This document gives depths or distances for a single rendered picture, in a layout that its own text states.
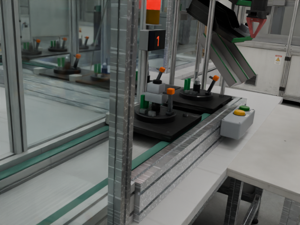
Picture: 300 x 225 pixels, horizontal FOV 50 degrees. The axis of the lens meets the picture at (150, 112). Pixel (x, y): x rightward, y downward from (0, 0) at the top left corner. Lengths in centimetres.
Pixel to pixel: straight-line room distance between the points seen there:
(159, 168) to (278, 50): 473
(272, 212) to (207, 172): 156
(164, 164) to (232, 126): 42
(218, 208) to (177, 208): 161
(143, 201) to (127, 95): 31
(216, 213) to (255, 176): 136
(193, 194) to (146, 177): 19
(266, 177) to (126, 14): 70
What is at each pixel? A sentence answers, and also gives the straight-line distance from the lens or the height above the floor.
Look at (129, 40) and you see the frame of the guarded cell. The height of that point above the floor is 127.
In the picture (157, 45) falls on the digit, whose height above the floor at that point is 119.
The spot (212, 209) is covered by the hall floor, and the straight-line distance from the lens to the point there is 239.
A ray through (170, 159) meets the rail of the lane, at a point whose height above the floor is 96.
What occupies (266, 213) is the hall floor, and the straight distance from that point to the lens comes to 249.
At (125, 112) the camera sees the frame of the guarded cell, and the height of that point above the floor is 116.
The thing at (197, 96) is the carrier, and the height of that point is 99.
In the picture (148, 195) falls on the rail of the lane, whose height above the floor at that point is 91.
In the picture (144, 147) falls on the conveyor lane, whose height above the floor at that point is 92.
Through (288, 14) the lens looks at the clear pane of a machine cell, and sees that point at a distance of 538.
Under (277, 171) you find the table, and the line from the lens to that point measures 108.
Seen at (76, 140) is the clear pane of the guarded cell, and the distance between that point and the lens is 45.
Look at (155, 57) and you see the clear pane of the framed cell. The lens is 243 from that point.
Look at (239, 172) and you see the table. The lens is 103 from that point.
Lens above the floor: 132
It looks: 18 degrees down
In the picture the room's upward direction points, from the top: 3 degrees clockwise
